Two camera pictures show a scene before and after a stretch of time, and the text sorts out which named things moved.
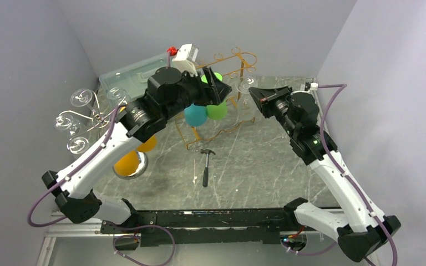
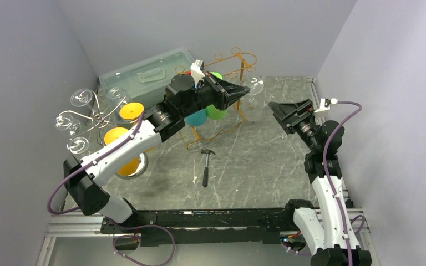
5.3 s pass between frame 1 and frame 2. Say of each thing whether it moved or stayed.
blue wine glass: stayed
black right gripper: moved
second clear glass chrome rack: stayed
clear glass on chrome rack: stayed
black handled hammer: stayed
